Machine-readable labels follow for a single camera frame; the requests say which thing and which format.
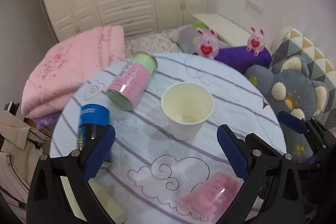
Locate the pink bunny plush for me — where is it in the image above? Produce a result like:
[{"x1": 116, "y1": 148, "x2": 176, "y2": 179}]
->
[
  {"x1": 246, "y1": 27, "x2": 265, "y2": 56},
  {"x1": 195, "y1": 28, "x2": 219, "y2": 60}
]

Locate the white paper cup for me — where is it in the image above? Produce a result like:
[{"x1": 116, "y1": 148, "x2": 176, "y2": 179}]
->
[{"x1": 161, "y1": 83, "x2": 214, "y2": 141}]

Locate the white wall socket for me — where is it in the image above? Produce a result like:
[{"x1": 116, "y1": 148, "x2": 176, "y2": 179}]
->
[{"x1": 245, "y1": 0, "x2": 264, "y2": 15}]

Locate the striped white tablecloth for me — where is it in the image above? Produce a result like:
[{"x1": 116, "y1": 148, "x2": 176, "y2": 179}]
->
[{"x1": 50, "y1": 53, "x2": 286, "y2": 223}]

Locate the pink plastic cup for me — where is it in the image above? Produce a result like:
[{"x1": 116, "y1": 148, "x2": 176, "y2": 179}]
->
[{"x1": 181, "y1": 173, "x2": 242, "y2": 222}]

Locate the pink bunny plush left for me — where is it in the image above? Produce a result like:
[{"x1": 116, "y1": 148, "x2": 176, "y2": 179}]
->
[{"x1": 195, "y1": 28, "x2": 219, "y2": 60}]

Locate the white low bench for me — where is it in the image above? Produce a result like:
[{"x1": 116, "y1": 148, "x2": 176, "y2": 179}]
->
[{"x1": 192, "y1": 13, "x2": 251, "y2": 47}]

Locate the grey bear paw plush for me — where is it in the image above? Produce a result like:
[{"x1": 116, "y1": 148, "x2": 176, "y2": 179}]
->
[{"x1": 243, "y1": 55, "x2": 329, "y2": 163}]

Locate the pink bunny plush right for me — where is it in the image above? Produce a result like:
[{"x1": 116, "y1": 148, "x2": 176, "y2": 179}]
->
[{"x1": 246, "y1": 27, "x2": 265, "y2": 56}]

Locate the triangle pattern cushion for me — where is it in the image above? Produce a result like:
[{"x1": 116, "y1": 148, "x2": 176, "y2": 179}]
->
[{"x1": 270, "y1": 27, "x2": 335, "y2": 133}]

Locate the pink green tin can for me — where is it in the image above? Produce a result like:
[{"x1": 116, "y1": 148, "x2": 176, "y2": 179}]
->
[{"x1": 106, "y1": 51, "x2": 158, "y2": 111}]

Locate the blue black tin can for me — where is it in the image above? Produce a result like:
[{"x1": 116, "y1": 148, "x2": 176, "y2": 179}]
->
[{"x1": 76, "y1": 103, "x2": 113, "y2": 169}]

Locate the floral bed sheet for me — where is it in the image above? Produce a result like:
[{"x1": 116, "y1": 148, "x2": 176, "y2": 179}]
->
[{"x1": 125, "y1": 25, "x2": 190, "y2": 59}]

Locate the purple pillow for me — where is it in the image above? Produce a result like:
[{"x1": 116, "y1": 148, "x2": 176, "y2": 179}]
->
[{"x1": 214, "y1": 47, "x2": 272, "y2": 74}]

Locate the pink folded quilt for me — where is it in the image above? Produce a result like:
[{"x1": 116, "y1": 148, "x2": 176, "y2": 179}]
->
[{"x1": 21, "y1": 26, "x2": 125, "y2": 119}]

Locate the beige jacket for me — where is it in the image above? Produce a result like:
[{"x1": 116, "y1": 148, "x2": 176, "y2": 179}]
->
[{"x1": 1, "y1": 110, "x2": 50, "y2": 203}]

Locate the grey small cushion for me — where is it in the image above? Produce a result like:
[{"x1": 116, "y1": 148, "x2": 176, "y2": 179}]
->
[{"x1": 177, "y1": 26, "x2": 202, "y2": 54}]

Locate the pale green plastic cup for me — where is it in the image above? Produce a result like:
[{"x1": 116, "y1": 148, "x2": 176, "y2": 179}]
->
[{"x1": 60, "y1": 176, "x2": 127, "y2": 224}]

